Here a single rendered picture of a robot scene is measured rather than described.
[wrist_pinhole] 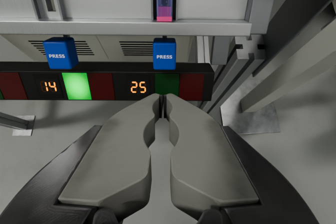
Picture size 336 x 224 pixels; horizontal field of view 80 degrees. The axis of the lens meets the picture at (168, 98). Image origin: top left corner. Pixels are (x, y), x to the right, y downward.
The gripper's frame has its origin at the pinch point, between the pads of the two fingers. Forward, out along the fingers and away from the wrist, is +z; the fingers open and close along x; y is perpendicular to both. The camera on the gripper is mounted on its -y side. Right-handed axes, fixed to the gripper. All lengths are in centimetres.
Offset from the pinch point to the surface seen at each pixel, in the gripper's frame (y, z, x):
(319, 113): 43, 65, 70
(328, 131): 49, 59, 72
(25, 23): -3.3, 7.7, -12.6
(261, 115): 44, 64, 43
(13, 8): -4.3, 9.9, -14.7
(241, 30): -2.8, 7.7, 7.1
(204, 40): 9, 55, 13
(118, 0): -5.1, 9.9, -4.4
